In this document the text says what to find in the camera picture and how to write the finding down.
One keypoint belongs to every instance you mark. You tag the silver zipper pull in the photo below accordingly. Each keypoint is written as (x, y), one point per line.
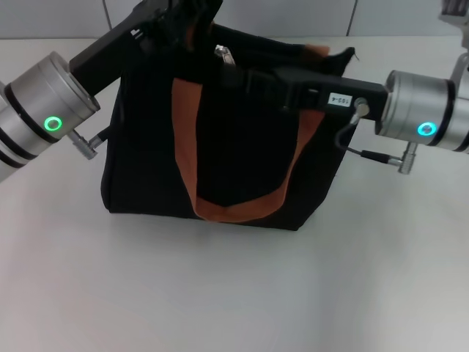
(225, 55)

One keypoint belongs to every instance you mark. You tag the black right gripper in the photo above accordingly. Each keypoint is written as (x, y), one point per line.
(329, 97)

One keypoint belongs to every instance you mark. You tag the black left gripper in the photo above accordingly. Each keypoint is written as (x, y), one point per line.
(117, 47)

